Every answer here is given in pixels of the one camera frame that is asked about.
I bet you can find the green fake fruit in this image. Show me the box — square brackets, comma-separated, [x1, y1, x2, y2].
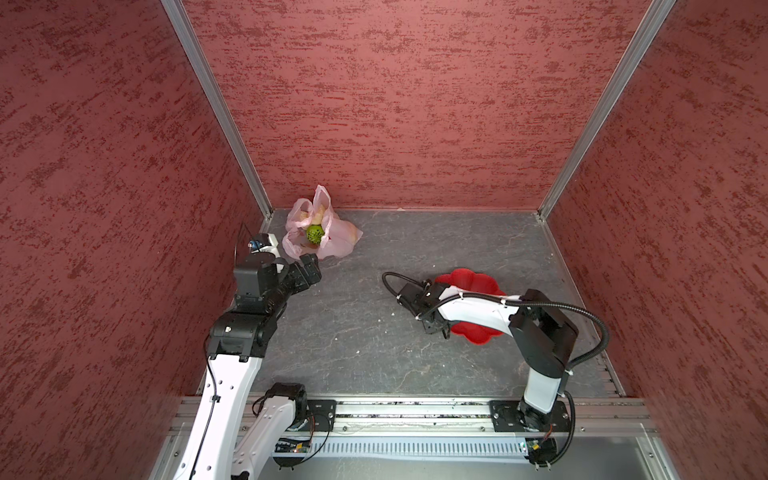
[305, 224, 326, 247]

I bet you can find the red flower-shaped plastic bowl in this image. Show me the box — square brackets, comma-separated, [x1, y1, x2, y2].
[435, 268, 511, 345]

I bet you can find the pink plastic bag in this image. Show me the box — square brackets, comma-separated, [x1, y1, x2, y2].
[282, 185, 363, 260]

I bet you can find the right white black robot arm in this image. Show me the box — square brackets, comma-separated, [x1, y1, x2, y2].
[393, 282, 579, 431]

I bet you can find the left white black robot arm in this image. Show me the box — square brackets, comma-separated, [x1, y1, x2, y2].
[174, 247, 322, 479]

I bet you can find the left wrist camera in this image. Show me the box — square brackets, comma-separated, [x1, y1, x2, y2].
[248, 233, 281, 258]

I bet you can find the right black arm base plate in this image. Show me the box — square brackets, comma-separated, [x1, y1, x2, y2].
[488, 400, 571, 433]

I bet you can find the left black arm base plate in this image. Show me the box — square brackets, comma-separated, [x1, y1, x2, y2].
[287, 399, 338, 432]

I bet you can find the perforated metal cable tray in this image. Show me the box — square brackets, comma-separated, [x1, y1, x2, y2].
[273, 436, 528, 462]

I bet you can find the black corrugated cable conduit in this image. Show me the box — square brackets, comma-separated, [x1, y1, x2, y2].
[381, 271, 611, 466]

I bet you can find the aluminium mounting rail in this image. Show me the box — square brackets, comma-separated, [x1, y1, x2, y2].
[170, 394, 655, 438]

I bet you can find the left aluminium corner post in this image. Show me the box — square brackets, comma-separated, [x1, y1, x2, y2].
[161, 0, 274, 229]

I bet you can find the aluminium corner post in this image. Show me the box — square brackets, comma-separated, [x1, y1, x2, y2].
[538, 0, 676, 223]
[161, 0, 274, 229]

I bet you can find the right aluminium corner post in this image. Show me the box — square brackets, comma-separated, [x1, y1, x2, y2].
[538, 0, 676, 223]

